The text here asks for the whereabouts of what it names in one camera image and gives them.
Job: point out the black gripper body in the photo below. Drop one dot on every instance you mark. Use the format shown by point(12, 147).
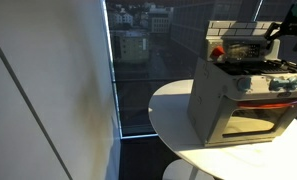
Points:
point(296, 21)

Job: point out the black keypad control panel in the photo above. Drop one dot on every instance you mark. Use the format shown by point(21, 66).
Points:
point(246, 50)

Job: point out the light blue stove knob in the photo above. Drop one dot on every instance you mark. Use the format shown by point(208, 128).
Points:
point(277, 83)
point(244, 84)
point(294, 81)

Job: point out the white toy stove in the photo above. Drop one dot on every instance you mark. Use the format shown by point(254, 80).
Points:
point(209, 100)

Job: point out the dark grey burner grate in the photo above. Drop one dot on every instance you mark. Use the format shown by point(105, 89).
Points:
point(234, 67)
point(296, 66)

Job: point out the dark ribbed griddle plate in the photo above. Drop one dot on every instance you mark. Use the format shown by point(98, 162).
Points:
point(268, 67)

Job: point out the red round timer knob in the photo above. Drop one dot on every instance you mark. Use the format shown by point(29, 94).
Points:
point(217, 51)

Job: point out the white round table base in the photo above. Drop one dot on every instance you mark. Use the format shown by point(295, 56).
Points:
point(179, 170)

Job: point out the white window frame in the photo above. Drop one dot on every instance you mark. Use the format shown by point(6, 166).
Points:
point(116, 100)

